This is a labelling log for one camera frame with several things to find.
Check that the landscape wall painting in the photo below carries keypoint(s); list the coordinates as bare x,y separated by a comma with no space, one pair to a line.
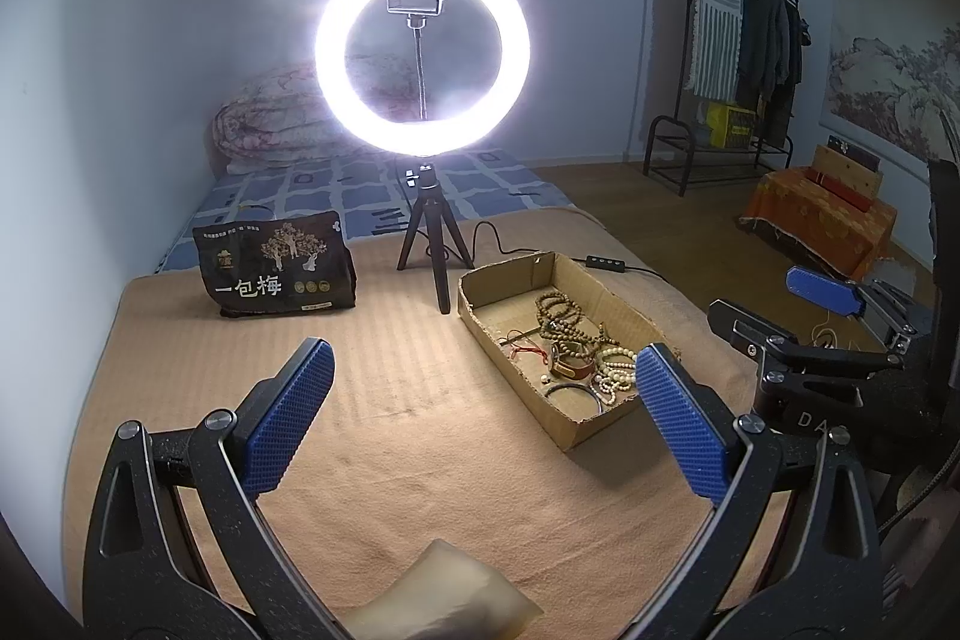
885,70

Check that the dark hanging clothes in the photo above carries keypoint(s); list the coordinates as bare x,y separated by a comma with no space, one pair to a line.
765,48

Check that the orange cloth covered table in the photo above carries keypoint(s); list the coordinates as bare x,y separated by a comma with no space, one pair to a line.
810,227

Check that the dark thin bangle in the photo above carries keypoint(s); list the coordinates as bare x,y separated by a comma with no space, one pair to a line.
551,389

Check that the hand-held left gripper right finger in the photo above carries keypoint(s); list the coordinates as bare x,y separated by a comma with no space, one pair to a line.
679,415

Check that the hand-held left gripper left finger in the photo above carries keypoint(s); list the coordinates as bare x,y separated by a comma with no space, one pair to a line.
292,415

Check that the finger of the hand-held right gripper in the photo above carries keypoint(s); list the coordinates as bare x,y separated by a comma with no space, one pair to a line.
821,291
757,336

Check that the black tripod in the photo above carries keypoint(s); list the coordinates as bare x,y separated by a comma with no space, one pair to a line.
435,250

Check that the striped white towel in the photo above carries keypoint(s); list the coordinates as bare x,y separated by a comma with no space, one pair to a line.
716,10

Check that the black clothes rack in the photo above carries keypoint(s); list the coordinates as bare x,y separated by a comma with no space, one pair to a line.
664,145

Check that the yellow box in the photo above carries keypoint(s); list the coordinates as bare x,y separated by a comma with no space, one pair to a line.
727,126

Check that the black printed snack bag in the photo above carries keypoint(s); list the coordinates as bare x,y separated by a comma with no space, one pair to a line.
270,280

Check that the red flat box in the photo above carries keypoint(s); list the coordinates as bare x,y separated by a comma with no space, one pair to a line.
840,190

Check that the black phone holder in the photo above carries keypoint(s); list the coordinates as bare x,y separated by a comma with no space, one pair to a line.
417,6

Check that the cardboard box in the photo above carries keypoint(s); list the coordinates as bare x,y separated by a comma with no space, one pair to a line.
592,430

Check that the blue patterned bed sheet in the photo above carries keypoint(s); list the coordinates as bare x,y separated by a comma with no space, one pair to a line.
337,190

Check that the wooden box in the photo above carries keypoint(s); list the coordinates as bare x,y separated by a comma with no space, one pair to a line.
840,166

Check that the beige plastic bag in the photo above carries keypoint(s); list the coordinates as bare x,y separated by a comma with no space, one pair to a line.
450,587

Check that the rolled floral quilt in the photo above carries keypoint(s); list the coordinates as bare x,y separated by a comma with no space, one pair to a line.
255,123

